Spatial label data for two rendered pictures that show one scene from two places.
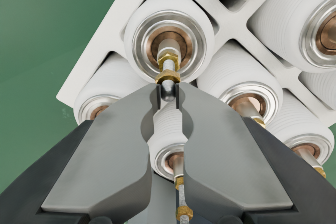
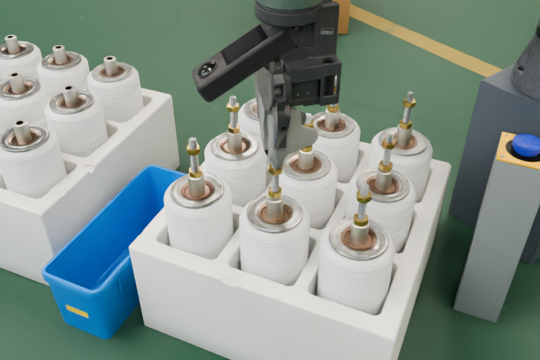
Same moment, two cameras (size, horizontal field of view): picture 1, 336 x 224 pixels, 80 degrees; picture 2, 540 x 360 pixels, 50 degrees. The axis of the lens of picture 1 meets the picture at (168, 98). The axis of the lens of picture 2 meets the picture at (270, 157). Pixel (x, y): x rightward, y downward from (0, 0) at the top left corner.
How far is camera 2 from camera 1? 0.66 m
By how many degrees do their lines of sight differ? 52
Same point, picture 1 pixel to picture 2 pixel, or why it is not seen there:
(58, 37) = not seen: outside the picture
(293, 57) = (257, 158)
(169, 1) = (242, 222)
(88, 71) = (340, 308)
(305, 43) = (246, 155)
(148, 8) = (250, 230)
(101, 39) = (299, 300)
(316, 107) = not seen: hidden behind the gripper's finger
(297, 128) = not seen: hidden behind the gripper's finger
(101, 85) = (325, 251)
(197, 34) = (258, 201)
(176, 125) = (352, 208)
